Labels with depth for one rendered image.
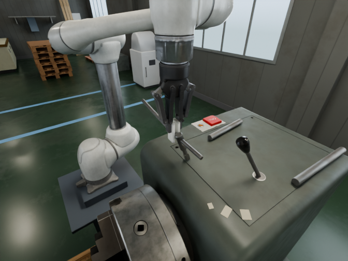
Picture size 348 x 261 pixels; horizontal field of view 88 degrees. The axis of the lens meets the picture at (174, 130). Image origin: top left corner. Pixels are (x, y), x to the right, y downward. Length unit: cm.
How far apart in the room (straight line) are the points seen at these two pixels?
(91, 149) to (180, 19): 80
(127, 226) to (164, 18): 46
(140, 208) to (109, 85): 66
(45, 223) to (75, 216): 109
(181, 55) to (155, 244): 43
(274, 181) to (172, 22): 49
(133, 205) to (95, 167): 59
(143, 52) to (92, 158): 384
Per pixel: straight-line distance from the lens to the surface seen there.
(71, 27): 76
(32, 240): 221
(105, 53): 93
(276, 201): 56
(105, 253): 60
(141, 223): 49
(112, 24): 66
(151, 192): 54
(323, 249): 220
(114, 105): 103
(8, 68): 831
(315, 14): 300
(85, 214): 117
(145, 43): 477
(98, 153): 105
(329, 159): 75
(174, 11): 41
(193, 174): 56
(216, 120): 80
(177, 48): 42
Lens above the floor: 166
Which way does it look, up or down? 33 degrees down
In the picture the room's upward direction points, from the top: straight up
